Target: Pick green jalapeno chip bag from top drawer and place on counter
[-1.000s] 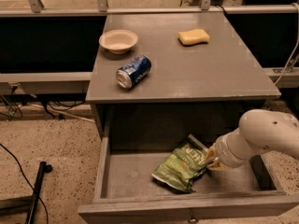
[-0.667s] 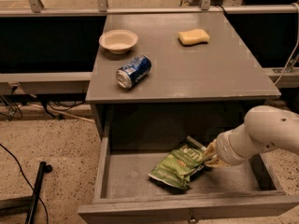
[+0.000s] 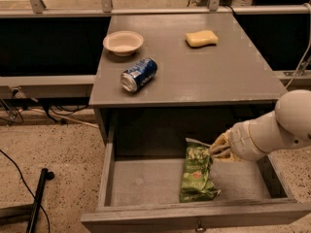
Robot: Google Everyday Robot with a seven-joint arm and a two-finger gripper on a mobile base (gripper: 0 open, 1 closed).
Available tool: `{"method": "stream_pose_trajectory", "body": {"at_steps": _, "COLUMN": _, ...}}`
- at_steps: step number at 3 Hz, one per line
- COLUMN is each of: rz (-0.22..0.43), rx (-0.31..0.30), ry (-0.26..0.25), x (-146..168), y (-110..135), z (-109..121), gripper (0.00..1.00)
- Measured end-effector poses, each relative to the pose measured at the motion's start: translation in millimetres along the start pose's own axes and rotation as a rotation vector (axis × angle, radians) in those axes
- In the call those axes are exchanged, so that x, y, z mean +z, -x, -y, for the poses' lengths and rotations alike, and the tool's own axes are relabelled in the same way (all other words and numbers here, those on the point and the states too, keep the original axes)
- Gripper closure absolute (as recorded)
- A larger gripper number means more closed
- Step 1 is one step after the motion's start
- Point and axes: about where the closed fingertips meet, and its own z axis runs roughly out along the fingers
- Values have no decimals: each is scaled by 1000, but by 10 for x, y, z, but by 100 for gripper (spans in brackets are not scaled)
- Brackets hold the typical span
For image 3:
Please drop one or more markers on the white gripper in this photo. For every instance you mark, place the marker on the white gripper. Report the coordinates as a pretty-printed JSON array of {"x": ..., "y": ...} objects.
[{"x": 243, "y": 141}]

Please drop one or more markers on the green jalapeno chip bag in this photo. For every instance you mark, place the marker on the green jalapeno chip bag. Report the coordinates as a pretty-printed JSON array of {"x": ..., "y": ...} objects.
[{"x": 196, "y": 183}]

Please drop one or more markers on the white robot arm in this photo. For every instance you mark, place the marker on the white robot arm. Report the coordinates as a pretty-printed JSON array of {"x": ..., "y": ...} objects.
[{"x": 287, "y": 127}]

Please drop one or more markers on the metal drawer knob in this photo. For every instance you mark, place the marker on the metal drawer knob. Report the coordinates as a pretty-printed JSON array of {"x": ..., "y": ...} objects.
[{"x": 200, "y": 228}]

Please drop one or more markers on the open grey wooden drawer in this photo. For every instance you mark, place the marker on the open grey wooden drawer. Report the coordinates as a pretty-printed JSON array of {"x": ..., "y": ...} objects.
[{"x": 139, "y": 191}]

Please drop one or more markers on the grey wooden cabinet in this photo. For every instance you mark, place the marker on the grey wooden cabinet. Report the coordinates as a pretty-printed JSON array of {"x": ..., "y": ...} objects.
[{"x": 232, "y": 71}]

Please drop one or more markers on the yellow sponge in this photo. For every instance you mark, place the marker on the yellow sponge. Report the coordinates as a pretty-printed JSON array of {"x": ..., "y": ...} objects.
[{"x": 201, "y": 38}]

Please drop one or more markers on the blue soda can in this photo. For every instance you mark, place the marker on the blue soda can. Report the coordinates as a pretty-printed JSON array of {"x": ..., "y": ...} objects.
[{"x": 135, "y": 77}]

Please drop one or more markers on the white paper bowl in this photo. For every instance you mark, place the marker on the white paper bowl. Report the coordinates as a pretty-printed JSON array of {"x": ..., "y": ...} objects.
[{"x": 123, "y": 43}]

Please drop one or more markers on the black stand leg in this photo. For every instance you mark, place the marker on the black stand leg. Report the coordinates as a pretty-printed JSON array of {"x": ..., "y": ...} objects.
[{"x": 28, "y": 212}]

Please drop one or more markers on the grey metal railing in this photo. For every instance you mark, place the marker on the grey metal railing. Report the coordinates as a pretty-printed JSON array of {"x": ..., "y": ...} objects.
[{"x": 107, "y": 4}]

